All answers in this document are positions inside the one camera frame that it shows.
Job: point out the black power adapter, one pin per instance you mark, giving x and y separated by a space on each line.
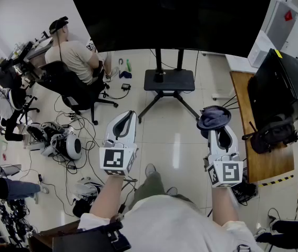
125 86

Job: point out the black monitor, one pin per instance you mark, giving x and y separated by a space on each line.
277 88

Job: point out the green plastic bottle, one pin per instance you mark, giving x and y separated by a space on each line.
129 65

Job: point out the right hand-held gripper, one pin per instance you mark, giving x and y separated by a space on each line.
228 172

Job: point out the black backpack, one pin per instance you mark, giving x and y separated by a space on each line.
272 138

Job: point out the dark blue cloth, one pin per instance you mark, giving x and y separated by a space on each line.
213 119

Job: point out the person's olive trousers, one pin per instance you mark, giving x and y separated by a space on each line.
148 188

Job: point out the large black TV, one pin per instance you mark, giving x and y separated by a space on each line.
169 14

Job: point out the person's right forearm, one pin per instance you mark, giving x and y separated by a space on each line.
223 203

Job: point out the black chest pack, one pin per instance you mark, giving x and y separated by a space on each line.
91 239

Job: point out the white round headset device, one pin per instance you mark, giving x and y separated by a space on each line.
71 147

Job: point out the person's white shirt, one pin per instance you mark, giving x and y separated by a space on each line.
169 227

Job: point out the person's left shoe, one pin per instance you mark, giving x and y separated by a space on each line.
150 169

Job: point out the wooden desk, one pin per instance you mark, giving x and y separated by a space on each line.
269 161

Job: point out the cluttered work desk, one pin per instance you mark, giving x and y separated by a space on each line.
30 48

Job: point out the black office chair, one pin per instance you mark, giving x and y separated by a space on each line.
14 88
70 88

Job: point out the black TV stand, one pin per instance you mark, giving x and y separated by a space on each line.
168 79

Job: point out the person's shoe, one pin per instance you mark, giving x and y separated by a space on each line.
171 191
150 169

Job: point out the blue rag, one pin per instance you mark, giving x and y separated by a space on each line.
125 74

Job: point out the person's right shoe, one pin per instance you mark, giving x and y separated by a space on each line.
171 191

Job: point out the person's left forearm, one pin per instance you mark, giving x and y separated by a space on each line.
106 195

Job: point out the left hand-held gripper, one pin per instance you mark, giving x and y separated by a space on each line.
112 159

